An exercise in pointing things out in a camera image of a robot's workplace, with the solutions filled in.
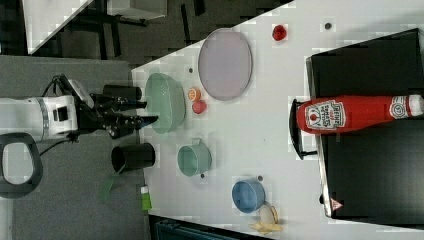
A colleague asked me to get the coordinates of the blue cup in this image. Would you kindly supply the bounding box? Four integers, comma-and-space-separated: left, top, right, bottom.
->
232, 179, 265, 214

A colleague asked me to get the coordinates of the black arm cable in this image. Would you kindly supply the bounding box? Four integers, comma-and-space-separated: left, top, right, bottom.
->
39, 74, 79, 157

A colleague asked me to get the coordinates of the yellow banana peel toy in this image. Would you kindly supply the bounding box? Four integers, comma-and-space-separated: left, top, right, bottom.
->
249, 205, 283, 235

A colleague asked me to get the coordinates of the black cylinder cup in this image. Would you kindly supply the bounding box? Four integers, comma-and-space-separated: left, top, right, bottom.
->
103, 85, 142, 100

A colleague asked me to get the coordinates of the red ketchup bottle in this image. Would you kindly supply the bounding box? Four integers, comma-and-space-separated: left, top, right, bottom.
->
296, 94, 423, 134

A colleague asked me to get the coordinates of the green cup with handle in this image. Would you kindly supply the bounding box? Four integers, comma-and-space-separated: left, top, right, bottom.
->
177, 138, 212, 177

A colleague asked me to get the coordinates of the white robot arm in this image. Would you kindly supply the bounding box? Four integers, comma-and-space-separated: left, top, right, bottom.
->
1, 94, 159, 142

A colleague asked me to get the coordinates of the green oval colander basket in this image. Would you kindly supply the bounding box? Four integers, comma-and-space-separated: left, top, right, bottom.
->
145, 73, 186, 134

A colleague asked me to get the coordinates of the pink strawberry toy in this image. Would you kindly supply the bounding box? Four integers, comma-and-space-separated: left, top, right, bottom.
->
192, 100, 207, 114

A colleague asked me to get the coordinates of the orange slice toy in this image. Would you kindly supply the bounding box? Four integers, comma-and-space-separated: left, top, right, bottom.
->
187, 87, 201, 102

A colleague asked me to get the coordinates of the lilac oval plate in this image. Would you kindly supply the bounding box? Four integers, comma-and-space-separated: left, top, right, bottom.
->
198, 28, 252, 101

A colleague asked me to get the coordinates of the black oval stand frame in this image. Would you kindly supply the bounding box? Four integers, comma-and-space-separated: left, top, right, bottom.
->
0, 133, 43, 199

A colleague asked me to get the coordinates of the black toaster oven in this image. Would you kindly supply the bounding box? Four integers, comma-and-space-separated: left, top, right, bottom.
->
289, 28, 423, 229

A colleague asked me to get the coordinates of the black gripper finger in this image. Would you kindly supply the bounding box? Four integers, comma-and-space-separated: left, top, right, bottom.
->
117, 115, 159, 130
115, 98, 147, 111

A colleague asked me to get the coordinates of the green slotted spatula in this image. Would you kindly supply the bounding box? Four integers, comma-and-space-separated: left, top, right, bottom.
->
99, 165, 126, 202

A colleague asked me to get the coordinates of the dark blue metal frame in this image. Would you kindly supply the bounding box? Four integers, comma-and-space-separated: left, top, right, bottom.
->
149, 215, 269, 240

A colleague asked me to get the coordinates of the small red strawberry toy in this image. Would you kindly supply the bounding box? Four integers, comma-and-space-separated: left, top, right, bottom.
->
272, 25, 287, 41

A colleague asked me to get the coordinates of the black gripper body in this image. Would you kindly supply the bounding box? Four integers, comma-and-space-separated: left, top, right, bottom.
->
75, 94, 129, 139

